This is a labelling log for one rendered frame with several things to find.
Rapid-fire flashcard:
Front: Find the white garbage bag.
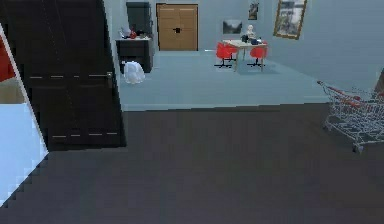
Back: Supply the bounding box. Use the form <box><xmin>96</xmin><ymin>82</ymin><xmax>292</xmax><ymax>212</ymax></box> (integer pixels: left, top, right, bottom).
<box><xmin>123</xmin><ymin>60</ymin><xmax>146</xmax><ymax>85</ymax></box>

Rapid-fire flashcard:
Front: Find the white bust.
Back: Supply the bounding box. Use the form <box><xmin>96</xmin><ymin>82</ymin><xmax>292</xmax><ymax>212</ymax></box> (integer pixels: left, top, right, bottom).
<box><xmin>246</xmin><ymin>24</ymin><xmax>257</xmax><ymax>41</ymax></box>

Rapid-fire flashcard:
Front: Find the black refrigerator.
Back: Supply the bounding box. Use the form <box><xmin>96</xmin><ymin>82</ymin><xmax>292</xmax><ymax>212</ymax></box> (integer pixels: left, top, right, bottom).
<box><xmin>125</xmin><ymin>1</ymin><xmax>154</xmax><ymax>38</ymax></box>

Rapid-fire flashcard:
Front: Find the red chair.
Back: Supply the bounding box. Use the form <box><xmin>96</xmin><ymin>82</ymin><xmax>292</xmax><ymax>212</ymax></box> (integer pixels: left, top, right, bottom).
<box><xmin>213</xmin><ymin>41</ymin><xmax>238</xmax><ymax>69</ymax></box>
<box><xmin>247</xmin><ymin>45</ymin><xmax>269</xmax><ymax>68</ymax></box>

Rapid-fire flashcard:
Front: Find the black counter cabinet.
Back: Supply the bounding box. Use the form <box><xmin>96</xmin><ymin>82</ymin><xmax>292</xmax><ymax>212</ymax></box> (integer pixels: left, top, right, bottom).
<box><xmin>115</xmin><ymin>37</ymin><xmax>155</xmax><ymax>75</ymax></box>

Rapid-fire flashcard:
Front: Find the pale wooden table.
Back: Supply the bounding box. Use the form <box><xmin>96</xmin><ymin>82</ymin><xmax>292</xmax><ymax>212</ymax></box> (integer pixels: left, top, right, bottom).
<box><xmin>222</xmin><ymin>39</ymin><xmax>269</xmax><ymax>73</ymax></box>

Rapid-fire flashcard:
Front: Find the brown wooden double door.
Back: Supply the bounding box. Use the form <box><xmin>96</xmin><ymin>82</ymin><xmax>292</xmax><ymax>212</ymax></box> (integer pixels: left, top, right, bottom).
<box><xmin>156</xmin><ymin>3</ymin><xmax>200</xmax><ymax>52</ymax></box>

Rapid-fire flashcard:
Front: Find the dark landscape picture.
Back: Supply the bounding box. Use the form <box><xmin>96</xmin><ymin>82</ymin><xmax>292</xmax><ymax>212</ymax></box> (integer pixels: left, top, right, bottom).
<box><xmin>222</xmin><ymin>19</ymin><xmax>243</xmax><ymax>35</ymax></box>

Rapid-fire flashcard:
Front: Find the small dark framed picture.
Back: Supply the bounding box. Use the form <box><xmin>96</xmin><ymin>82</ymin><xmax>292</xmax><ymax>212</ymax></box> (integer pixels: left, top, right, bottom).
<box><xmin>247</xmin><ymin>2</ymin><xmax>260</xmax><ymax>21</ymax></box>

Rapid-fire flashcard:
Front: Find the black room door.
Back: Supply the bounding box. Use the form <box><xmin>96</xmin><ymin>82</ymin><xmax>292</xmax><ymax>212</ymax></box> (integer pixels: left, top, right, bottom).
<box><xmin>0</xmin><ymin>0</ymin><xmax>127</xmax><ymax>152</ymax></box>

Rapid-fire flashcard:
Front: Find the gold framed painting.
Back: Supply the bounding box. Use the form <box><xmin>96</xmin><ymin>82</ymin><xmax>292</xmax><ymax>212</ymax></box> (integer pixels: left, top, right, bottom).
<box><xmin>272</xmin><ymin>0</ymin><xmax>308</xmax><ymax>41</ymax></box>

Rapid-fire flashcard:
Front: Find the red handled shopping cart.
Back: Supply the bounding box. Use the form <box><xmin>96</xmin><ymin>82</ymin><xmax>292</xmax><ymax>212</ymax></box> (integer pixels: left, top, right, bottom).
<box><xmin>316</xmin><ymin>80</ymin><xmax>384</xmax><ymax>154</ymax></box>

